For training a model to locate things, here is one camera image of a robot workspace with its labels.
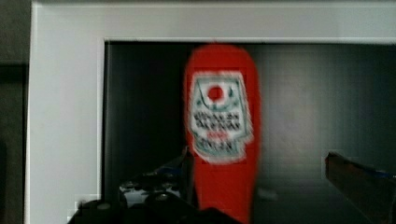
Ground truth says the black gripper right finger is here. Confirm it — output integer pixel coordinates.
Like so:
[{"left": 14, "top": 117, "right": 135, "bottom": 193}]
[{"left": 325, "top": 152, "right": 396, "bottom": 224}]

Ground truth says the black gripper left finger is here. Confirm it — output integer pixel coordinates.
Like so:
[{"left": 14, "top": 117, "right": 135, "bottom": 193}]
[{"left": 67, "top": 148, "right": 242, "bottom": 224}]

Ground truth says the red ketchup bottle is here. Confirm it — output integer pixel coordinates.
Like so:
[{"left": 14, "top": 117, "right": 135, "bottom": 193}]
[{"left": 183, "top": 44, "right": 262, "bottom": 224}]

